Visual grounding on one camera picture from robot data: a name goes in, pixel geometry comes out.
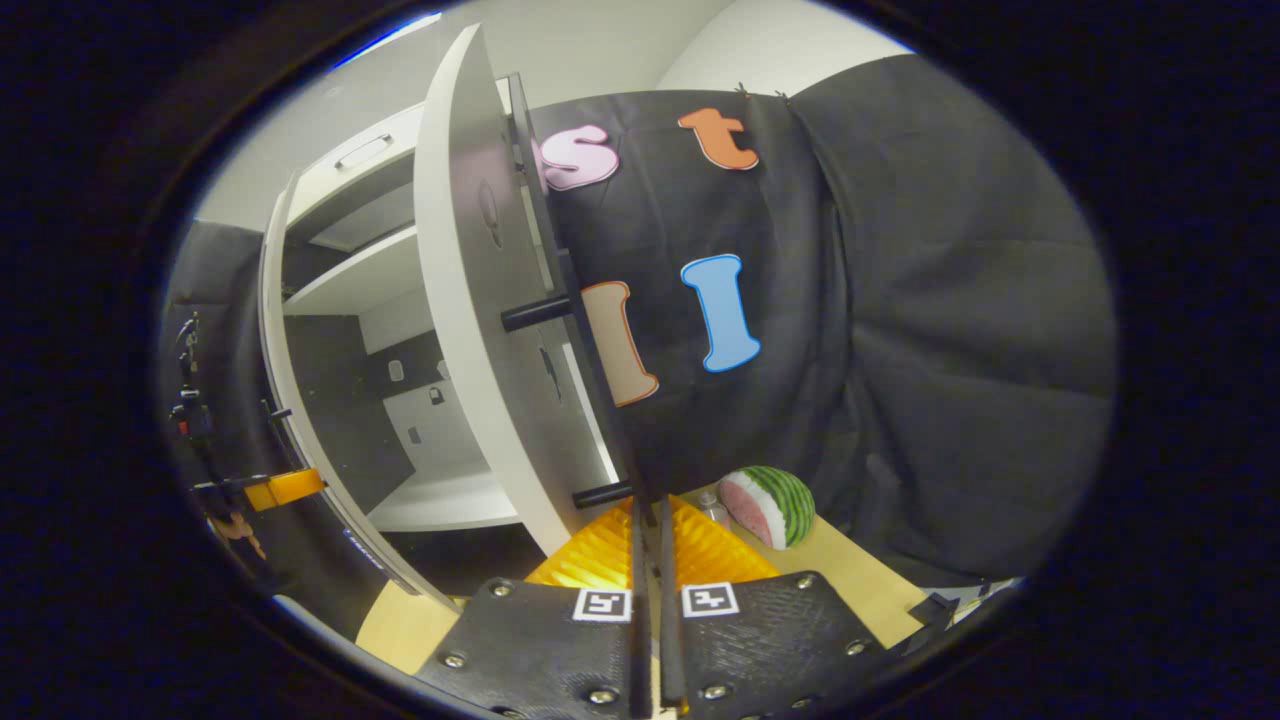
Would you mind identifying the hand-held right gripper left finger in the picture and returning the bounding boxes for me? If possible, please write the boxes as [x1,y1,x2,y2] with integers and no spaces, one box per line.
[415,495,653,720]

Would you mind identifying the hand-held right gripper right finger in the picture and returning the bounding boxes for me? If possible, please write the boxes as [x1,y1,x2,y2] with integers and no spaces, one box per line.
[655,495,891,720]

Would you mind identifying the grey double-door shoe cabinet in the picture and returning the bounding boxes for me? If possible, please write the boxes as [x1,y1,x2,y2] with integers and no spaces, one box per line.
[262,100,541,591]

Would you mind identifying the white cabinet shelf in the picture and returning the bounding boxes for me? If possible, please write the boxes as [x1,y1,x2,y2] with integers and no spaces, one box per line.
[283,226,421,317]
[368,470,521,533]

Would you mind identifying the grey cabinet drawer front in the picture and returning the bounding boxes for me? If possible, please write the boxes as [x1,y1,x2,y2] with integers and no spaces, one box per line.
[288,105,426,226]

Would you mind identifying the black backdrop cloth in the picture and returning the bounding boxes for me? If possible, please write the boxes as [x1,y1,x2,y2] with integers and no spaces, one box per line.
[160,220,301,601]
[528,55,1118,591]

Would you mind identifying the watermelon slice toy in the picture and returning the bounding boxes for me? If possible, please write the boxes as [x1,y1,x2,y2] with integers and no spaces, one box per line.
[718,465,816,551]

